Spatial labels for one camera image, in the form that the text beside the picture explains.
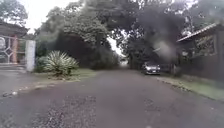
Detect tall tree behind brick building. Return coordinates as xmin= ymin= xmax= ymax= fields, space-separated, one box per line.
xmin=0 ymin=0 xmax=30 ymax=28

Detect dark gravel road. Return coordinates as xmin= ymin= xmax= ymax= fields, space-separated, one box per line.
xmin=0 ymin=68 xmax=224 ymax=128

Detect red brick building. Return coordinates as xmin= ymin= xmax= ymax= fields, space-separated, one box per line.
xmin=0 ymin=21 xmax=31 ymax=65

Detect pale metal gate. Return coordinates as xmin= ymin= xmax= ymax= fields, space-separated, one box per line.
xmin=0 ymin=34 xmax=27 ymax=70

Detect grey concrete driveway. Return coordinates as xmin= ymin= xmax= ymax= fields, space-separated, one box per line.
xmin=0 ymin=69 xmax=45 ymax=98

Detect grass verge beside car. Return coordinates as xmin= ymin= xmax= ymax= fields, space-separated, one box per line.
xmin=154 ymin=75 xmax=224 ymax=103

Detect dark trees overhanging road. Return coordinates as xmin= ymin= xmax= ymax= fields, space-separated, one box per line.
xmin=109 ymin=0 xmax=224 ymax=69

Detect grey car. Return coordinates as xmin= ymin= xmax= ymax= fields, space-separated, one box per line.
xmin=142 ymin=61 xmax=162 ymax=76

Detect dense trees and hedge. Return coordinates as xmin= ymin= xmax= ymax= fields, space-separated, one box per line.
xmin=33 ymin=0 xmax=125 ymax=71

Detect dark building with sloped roof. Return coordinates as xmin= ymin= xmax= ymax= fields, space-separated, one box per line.
xmin=172 ymin=22 xmax=224 ymax=83

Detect white gate pillar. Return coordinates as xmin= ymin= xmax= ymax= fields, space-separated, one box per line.
xmin=25 ymin=39 xmax=37 ymax=73

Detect grass verge by spiky plant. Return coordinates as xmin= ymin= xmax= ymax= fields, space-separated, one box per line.
xmin=32 ymin=67 xmax=98 ymax=83

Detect spiky pale green plant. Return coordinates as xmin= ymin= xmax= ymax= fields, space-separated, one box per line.
xmin=42 ymin=50 xmax=81 ymax=79

